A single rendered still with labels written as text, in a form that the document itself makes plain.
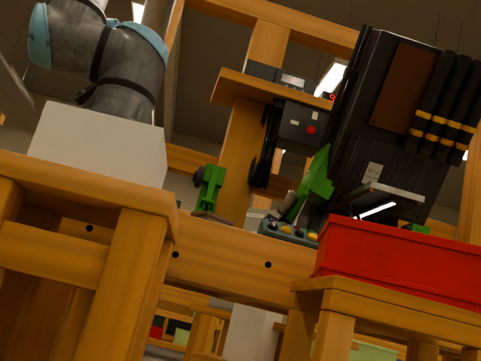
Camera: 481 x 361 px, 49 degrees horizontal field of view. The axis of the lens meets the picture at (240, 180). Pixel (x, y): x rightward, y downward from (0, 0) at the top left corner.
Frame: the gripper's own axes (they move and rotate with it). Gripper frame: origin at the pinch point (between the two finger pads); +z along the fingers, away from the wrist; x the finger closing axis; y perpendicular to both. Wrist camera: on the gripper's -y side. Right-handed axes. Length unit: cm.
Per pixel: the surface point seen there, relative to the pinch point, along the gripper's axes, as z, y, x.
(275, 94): -9, 61, 1
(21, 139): 293, 17, 1033
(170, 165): 18.5, 25.9, 15.5
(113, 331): 1, -20, -98
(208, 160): 17.5, 40.2, 12.9
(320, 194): 12, 53, -43
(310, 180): 8, 51, -41
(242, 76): -15, 51, 7
